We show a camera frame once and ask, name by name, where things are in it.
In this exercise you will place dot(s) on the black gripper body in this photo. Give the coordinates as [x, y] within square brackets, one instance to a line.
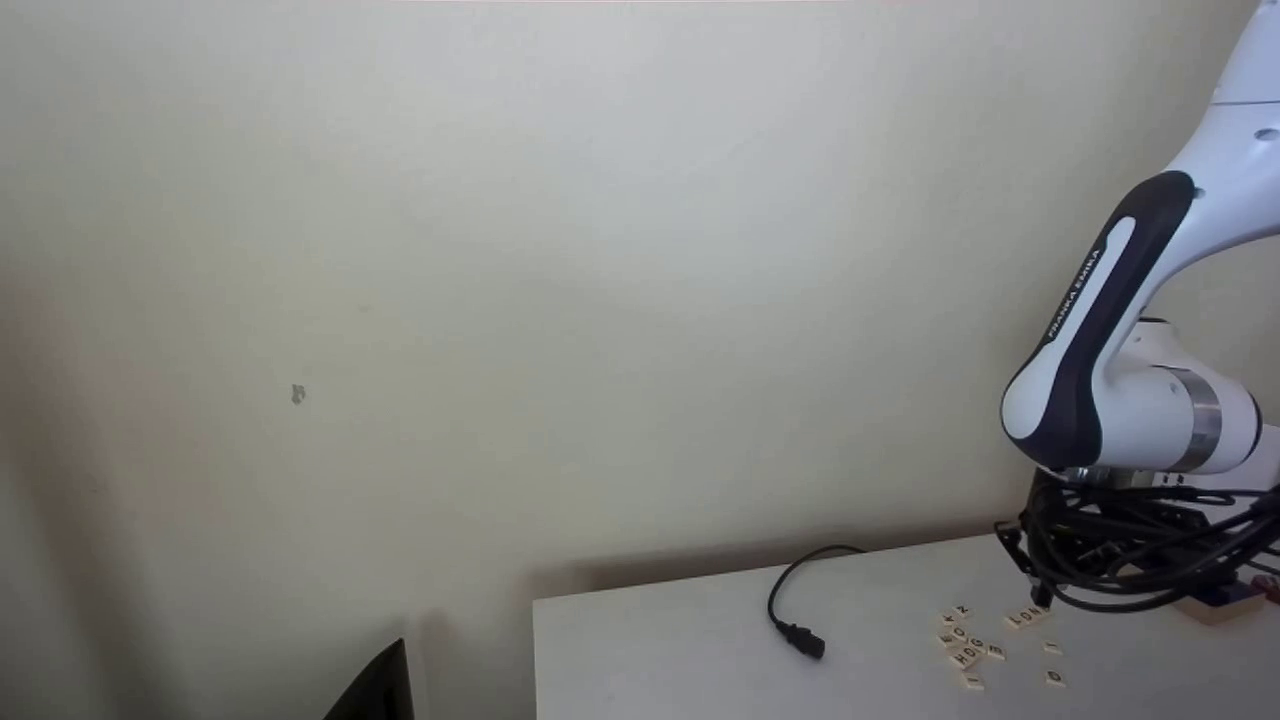
[1061, 522]

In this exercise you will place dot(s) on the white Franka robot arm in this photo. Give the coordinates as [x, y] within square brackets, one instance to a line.
[1173, 402]

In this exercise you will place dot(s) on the black angular furniture piece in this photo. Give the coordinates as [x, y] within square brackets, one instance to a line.
[383, 686]

